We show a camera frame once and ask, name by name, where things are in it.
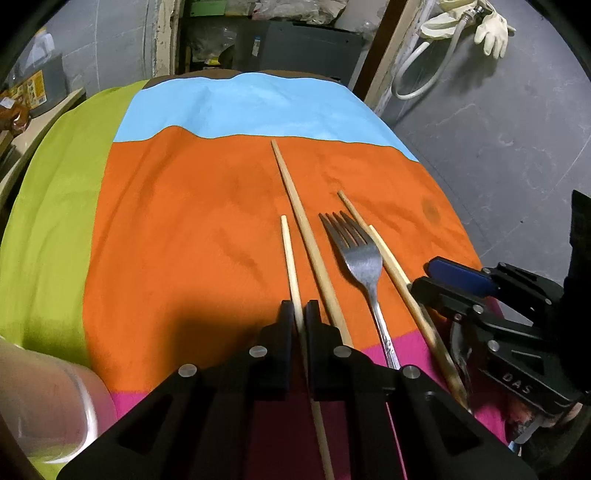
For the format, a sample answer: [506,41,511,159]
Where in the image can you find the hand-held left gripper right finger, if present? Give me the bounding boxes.
[306,299,539,480]

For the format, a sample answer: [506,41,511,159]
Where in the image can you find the white rubber glove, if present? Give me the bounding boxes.
[475,9,517,59]
[420,0,481,40]

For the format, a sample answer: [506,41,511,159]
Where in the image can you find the colourful striped cloth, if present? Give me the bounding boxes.
[0,69,513,480]

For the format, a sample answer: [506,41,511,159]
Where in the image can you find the metal fork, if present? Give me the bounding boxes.
[318,211,402,371]

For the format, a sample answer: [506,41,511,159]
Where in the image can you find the large oil jug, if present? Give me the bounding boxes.
[11,28,70,116]

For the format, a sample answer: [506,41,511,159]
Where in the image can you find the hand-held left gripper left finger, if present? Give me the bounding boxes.
[55,300,295,480]

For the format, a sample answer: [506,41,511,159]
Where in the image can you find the door frame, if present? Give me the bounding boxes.
[152,0,421,116]

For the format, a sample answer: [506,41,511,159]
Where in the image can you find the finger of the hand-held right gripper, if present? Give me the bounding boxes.
[425,257,568,306]
[410,275,581,415]

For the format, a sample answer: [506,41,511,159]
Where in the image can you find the white plastic utensil holder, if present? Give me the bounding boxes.
[0,339,118,468]

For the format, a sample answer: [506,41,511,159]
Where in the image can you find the wooden chopstick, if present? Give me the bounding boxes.
[368,224,472,412]
[280,215,336,480]
[337,190,376,234]
[270,139,354,349]

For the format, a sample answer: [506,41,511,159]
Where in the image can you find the metal spoon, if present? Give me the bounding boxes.
[449,318,474,411]

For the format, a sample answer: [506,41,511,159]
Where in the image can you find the brown glossy object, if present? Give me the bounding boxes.
[0,90,33,134]

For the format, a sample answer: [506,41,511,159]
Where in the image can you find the crumpled clear plastic bag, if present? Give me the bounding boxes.
[252,0,342,24]

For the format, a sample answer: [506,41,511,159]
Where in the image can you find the white hose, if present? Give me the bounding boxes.
[392,2,490,100]

